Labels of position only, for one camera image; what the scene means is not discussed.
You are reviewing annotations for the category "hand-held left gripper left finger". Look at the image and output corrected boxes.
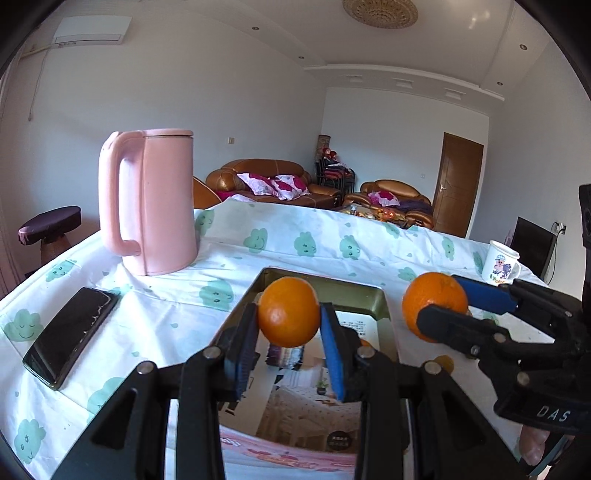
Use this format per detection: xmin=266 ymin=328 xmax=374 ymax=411
xmin=51 ymin=302 xmax=259 ymax=480

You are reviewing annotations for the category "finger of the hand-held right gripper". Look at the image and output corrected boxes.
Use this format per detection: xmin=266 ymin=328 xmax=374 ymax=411
xmin=451 ymin=274 xmax=583 ymax=343
xmin=416 ymin=304 xmax=556 ymax=371

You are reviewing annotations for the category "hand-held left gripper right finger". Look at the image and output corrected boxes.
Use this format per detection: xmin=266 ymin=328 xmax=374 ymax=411
xmin=320 ymin=302 xmax=527 ymax=480

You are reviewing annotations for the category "orange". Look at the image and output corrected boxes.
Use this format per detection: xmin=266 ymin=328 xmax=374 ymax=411
xmin=402 ymin=272 xmax=469 ymax=343
xmin=257 ymin=276 xmax=321 ymax=348

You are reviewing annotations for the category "pink metal tin box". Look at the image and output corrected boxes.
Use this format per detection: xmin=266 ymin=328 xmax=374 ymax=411
xmin=203 ymin=266 xmax=411 ymax=480

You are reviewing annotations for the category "person's right hand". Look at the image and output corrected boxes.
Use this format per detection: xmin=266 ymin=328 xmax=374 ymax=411
xmin=519 ymin=425 xmax=555 ymax=467

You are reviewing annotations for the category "white cartoon mug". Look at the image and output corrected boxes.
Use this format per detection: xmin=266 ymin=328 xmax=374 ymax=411
xmin=481 ymin=240 xmax=522 ymax=283

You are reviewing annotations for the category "black flat screen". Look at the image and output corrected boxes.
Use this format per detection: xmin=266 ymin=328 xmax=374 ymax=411
xmin=510 ymin=217 xmax=555 ymax=280

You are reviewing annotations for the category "printed paper leaflet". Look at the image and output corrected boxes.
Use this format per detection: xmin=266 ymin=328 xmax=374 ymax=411
xmin=221 ymin=310 xmax=382 ymax=455

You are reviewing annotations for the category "white cloud-print tablecloth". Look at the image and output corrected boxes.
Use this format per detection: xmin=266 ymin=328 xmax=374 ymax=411
xmin=0 ymin=200 xmax=555 ymax=480

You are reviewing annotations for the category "brown wooden door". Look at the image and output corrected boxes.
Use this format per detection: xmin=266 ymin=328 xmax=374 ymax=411
xmin=434 ymin=132 xmax=484 ymax=238

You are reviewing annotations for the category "brown leather armchair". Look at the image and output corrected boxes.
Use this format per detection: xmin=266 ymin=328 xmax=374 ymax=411
xmin=344 ymin=180 xmax=435 ymax=229

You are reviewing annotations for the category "cluttered coffee table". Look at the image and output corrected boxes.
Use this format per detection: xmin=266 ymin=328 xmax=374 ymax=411
xmin=337 ymin=205 xmax=411 ymax=228

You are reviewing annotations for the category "brown leather lounge chair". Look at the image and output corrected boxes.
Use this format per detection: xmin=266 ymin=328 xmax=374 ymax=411
xmin=193 ymin=176 xmax=222 ymax=209

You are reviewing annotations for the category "pink electric kettle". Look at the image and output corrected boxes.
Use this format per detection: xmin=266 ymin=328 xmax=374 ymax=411
xmin=98 ymin=129 xmax=200 ymax=277

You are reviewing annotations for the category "black smartphone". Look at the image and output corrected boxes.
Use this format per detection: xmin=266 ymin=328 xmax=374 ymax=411
xmin=22 ymin=286 xmax=122 ymax=391

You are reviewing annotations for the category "stack of dark chairs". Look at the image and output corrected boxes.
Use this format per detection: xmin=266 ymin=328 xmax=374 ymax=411
xmin=315 ymin=157 xmax=355 ymax=195

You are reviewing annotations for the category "brown leather sofa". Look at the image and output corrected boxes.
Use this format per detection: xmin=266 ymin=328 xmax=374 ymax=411
xmin=205 ymin=159 xmax=345 ymax=210

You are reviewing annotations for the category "wooden stool with purple cushion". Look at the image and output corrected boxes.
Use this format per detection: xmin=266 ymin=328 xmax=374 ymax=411
xmin=18 ymin=206 xmax=82 ymax=266

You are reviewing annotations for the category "round woven ceiling lamp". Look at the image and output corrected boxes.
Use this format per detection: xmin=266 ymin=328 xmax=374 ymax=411
xmin=342 ymin=0 xmax=419 ymax=28

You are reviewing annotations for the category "white wall cable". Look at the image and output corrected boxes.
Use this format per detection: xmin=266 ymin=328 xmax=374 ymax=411
xmin=21 ymin=44 xmax=54 ymax=121

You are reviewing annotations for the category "white wall air conditioner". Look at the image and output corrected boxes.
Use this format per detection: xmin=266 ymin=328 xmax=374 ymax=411
xmin=52 ymin=16 xmax=132 ymax=47

